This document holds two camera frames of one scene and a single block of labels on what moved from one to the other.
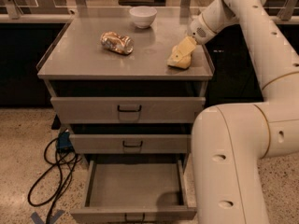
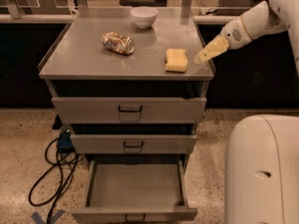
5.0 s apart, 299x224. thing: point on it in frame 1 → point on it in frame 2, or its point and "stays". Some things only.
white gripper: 199,31 → 234,35
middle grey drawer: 131,144 stays
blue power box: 65,143 stays
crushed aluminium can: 116,42 stays
